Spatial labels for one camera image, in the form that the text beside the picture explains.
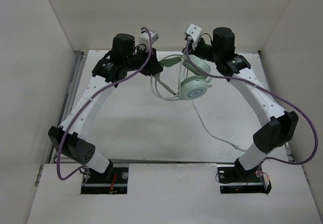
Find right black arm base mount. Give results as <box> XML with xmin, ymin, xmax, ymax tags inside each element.
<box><xmin>215</xmin><ymin>164</ymin><xmax>272</xmax><ymax>194</ymax></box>

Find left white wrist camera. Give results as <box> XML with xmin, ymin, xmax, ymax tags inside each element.
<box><xmin>138</xmin><ymin>30</ymin><xmax>159</xmax><ymax>52</ymax></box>

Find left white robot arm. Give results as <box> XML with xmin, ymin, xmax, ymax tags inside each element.
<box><xmin>48</xmin><ymin>29</ymin><xmax>162</xmax><ymax>182</ymax></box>

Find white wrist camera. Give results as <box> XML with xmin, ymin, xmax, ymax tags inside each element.
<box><xmin>184</xmin><ymin>23</ymin><xmax>202</xmax><ymax>49</ymax></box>
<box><xmin>138</xmin><ymin>30</ymin><xmax>159</xmax><ymax>52</ymax></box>

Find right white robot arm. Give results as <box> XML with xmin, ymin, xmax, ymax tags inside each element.
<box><xmin>184</xmin><ymin>24</ymin><xmax>298</xmax><ymax>181</ymax></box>

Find mint green headphones with cable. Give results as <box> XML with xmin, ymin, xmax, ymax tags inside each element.
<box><xmin>150</xmin><ymin>54</ymin><xmax>246</xmax><ymax>152</ymax></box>

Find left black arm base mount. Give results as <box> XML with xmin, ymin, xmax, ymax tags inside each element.
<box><xmin>81</xmin><ymin>162</ymin><xmax>129</xmax><ymax>195</ymax></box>

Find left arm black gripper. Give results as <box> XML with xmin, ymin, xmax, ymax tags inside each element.
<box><xmin>125</xmin><ymin>45</ymin><xmax>164</xmax><ymax>76</ymax></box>

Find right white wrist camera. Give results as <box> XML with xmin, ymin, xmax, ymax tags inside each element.
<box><xmin>184</xmin><ymin>23</ymin><xmax>202</xmax><ymax>49</ymax></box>

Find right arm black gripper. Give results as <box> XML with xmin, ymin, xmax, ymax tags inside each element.
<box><xmin>182</xmin><ymin>36</ymin><xmax>222</xmax><ymax>64</ymax></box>

